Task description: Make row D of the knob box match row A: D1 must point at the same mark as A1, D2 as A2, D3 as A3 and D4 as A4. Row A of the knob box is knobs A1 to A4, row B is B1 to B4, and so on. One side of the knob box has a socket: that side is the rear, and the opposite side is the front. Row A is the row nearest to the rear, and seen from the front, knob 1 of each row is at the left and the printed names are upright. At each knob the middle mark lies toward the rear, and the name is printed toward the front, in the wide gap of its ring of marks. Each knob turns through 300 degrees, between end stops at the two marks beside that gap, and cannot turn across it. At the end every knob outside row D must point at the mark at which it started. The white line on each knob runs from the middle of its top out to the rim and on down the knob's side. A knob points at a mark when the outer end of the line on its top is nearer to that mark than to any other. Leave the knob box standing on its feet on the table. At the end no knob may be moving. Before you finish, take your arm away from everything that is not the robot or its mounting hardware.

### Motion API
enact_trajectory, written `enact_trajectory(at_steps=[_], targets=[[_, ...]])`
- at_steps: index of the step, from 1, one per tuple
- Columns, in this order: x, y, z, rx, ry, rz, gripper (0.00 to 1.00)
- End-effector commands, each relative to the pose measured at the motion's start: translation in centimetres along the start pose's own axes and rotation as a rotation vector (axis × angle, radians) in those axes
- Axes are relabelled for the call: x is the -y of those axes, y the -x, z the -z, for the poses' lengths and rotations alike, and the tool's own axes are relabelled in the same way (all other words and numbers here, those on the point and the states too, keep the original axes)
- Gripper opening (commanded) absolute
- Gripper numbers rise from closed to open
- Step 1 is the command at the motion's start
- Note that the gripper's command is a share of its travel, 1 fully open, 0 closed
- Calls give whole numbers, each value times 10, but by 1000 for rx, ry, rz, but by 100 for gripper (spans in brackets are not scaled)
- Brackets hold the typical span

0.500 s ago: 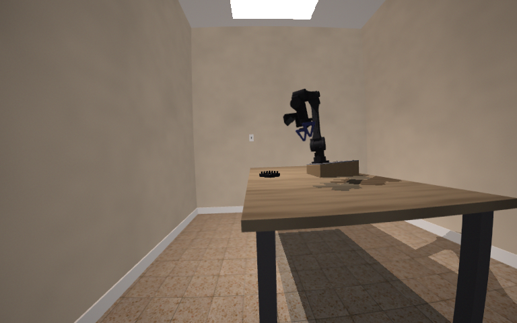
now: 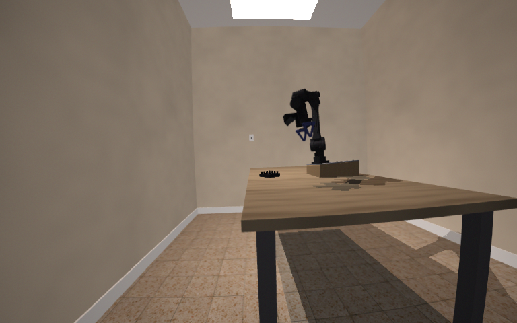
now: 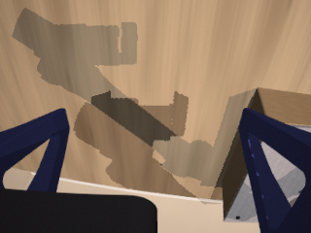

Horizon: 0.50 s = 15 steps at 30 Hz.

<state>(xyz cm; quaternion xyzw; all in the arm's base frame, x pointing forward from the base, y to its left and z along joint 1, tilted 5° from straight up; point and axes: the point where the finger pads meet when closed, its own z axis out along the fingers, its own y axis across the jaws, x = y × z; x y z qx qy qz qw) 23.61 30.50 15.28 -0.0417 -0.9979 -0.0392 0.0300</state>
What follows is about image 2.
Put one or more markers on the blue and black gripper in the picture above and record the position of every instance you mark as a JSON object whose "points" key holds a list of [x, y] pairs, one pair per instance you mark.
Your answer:
{"points": [[305, 122]]}

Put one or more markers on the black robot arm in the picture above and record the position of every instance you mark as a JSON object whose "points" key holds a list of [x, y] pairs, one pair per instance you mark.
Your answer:
{"points": [[298, 104]]}

